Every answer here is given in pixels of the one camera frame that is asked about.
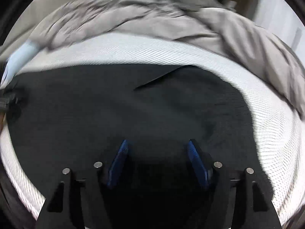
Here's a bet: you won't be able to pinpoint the black pants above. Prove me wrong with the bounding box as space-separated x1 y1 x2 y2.
4 64 272 228

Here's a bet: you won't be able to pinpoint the light blue bolster pillow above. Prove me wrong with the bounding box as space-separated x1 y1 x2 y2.
1 40 41 88

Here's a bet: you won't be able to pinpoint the white textured mattress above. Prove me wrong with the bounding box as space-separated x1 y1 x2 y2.
0 31 303 227

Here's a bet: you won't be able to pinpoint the beige upholstered headboard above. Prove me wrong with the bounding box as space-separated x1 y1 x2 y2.
1 0 75 58

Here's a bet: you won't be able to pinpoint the grey rumpled duvet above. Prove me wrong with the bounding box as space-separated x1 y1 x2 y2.
30 0 304 117

